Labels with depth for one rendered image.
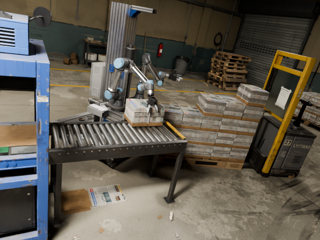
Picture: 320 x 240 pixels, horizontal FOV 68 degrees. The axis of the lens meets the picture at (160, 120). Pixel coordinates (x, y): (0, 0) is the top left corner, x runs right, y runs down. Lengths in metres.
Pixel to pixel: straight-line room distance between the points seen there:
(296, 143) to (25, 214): 3.56
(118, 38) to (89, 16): 6.15
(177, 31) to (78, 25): 3.95
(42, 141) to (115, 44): 1.81
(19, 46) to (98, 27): 7.71
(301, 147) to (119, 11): 3.24
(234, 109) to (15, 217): 2.80
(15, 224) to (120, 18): 2.41
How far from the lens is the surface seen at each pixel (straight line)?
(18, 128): 2.47
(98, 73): 3.40
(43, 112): 1.73
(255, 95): 3.60
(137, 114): 2.59
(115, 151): 2.23
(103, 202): 2.80
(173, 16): 10.48
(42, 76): 1.65
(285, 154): 4.12
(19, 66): 1.64
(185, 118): 3.32
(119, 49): 3.21
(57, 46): 9.28
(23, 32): 1.78
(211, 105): 3.37
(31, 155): 2.09
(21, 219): 2.35
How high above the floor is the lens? 1.90
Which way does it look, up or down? 22 degrees down
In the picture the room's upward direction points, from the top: 12 degrees clockwise
